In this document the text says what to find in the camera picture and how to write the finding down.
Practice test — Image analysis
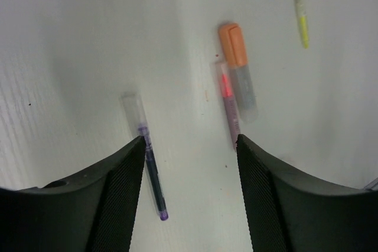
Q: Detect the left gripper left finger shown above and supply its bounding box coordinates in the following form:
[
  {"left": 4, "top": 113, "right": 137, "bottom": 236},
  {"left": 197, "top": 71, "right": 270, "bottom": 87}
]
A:
[{"left": 1, "top": 137, "right": 145, "bottom": 251}]

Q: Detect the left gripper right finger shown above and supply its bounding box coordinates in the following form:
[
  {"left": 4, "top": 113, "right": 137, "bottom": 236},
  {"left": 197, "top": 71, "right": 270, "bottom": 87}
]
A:
[{"left": 237, "top": 135, "right": 377, "bottom": 251}]

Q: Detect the purple ink refill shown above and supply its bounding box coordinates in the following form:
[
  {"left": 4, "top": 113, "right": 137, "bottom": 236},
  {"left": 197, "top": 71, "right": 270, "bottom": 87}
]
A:
[{"left": 138, "top": 123, "right": 169, "bottom": 221}]

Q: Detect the red pink pen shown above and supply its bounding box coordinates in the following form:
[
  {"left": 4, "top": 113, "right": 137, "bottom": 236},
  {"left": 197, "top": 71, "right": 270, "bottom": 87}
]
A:
[{"left": 216, "top": 61, "right": 240, "bottom": 150}]

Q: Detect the orange highlighter pen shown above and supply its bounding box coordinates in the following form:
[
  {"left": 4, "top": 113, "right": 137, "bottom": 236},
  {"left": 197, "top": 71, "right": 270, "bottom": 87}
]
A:
[{"left": 218, "top": 23, "right": 258, "bottom": 123}]

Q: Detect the yellow pen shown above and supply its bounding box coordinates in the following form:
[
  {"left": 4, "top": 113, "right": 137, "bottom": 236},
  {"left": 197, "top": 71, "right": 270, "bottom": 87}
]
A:
[{"left": 294, "top": 0, "right": 309, "bottom": 49}]

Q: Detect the clear pen cap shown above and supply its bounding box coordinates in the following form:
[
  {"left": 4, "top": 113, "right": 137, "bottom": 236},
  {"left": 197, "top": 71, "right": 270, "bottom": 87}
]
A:
[{"left": 121, "top": 92, "right": 147, "bottom": 133}]

